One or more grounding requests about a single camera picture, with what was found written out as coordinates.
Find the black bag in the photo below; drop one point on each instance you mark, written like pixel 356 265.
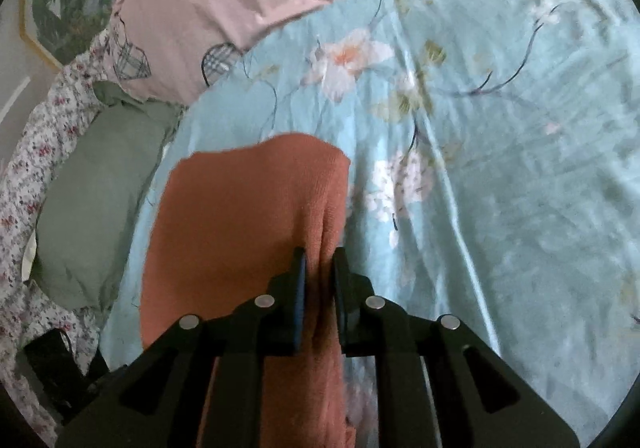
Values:
pixel 55 368

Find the wall poster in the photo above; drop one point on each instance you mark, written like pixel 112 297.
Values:
pixel 65 2

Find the light blue floral bedsheet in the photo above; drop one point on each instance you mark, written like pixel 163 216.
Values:
pixel 500 177

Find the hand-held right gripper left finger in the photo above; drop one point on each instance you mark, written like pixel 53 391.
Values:
pixel 299 298

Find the white small-flower print cloth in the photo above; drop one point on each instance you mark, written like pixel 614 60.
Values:
pixel 40 147

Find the rust knitted sweater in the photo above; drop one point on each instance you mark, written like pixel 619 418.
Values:
pixel 240 208

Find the pink quilt with plaid hearts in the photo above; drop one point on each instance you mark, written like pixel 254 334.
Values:
pixel 200 2

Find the green pillow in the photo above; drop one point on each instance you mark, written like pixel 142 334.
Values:
pixel 90 208

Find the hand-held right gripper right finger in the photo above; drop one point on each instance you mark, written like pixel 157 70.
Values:
pixel 341 298

